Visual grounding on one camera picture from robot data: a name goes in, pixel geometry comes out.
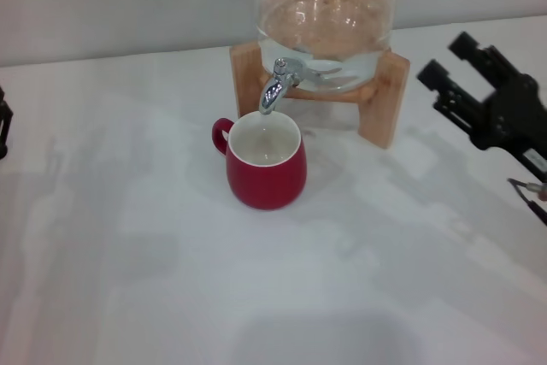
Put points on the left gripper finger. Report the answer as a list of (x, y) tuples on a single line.
[(4, 125)]

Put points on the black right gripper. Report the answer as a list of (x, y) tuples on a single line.
[(513, 117)]

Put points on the red ceramic cup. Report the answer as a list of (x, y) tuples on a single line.
[(267, 185)]

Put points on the silver metal faucet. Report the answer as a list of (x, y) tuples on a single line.
[(271, 93)]

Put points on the glass water dispenser jar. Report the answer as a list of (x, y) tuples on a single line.
[(325, 10)]

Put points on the wooden dispenser stand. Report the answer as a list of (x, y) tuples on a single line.
[(250, 83)]

